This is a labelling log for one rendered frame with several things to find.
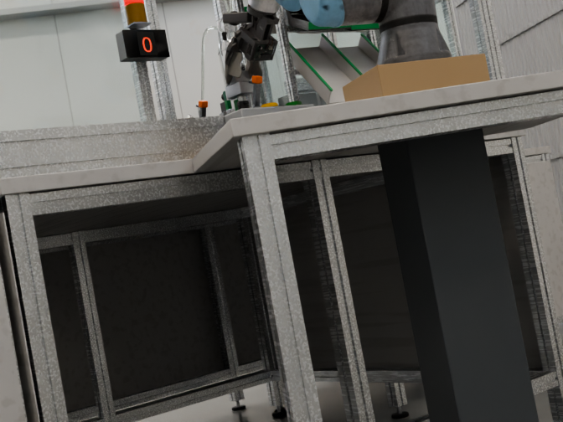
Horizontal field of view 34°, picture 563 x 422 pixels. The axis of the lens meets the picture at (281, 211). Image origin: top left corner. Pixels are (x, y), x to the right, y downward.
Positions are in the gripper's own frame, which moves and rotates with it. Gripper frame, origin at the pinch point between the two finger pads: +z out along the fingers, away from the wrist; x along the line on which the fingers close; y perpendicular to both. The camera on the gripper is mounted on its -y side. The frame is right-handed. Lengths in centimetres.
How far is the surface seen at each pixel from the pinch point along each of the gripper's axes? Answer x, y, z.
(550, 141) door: 388, -133, 136
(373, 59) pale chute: 50, -4, -2
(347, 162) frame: 8.6, 37.2, 2.1
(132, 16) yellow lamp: -20.9, -20.0, -7.0
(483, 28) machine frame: 164, -57, 14
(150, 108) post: -18.7, -6.7, 11.7
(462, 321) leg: -6, 92, 1
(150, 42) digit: -17.9, -14.4, -2.7
